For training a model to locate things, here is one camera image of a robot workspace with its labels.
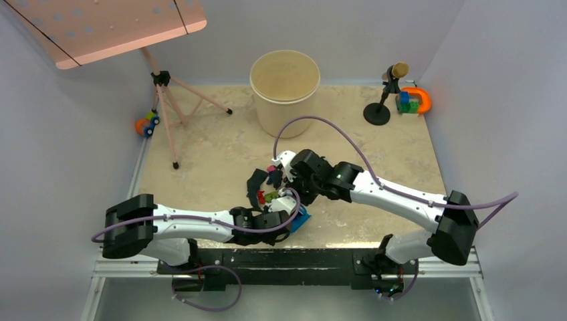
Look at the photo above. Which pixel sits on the orange wheeled toy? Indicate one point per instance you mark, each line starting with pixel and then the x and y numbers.
pixel 145 126

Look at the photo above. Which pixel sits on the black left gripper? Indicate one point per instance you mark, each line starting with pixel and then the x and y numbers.
pixel 270 239

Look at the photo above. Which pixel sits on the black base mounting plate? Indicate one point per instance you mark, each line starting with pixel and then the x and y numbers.
pixel 359 268

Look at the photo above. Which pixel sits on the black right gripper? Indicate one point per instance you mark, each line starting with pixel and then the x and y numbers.
pixel 306 199

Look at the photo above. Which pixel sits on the green paper scrap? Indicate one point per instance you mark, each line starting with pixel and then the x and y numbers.
pixel 269 197

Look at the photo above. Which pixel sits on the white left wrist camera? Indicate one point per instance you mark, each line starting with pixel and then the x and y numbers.
pixel 286 203

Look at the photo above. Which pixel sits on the red paper scrap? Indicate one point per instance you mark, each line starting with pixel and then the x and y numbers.
pixel 260 197

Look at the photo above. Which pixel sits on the pink music stand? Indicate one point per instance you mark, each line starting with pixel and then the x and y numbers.
pixel 76 33

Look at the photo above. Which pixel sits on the black microphone stand toy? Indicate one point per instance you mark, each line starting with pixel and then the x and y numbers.
pixel 377 113

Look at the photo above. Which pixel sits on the orange colourful block toy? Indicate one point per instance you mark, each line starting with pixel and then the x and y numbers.
pixel 413 100

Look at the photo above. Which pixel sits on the blue dustpan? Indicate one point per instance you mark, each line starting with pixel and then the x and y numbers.
pixel 300 219

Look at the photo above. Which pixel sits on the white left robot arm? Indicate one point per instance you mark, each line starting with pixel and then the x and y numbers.
pixel 139 226

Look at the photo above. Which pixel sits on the long black paper scrap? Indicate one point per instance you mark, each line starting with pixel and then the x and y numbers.
pixel 253 184

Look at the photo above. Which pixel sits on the black paper scrap centre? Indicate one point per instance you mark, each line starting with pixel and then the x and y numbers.
pixel 275 178

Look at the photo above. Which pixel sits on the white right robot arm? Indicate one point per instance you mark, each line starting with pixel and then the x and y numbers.
pixel 447 225

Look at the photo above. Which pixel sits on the beige round bin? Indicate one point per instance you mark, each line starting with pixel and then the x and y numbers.
pixel 285 85

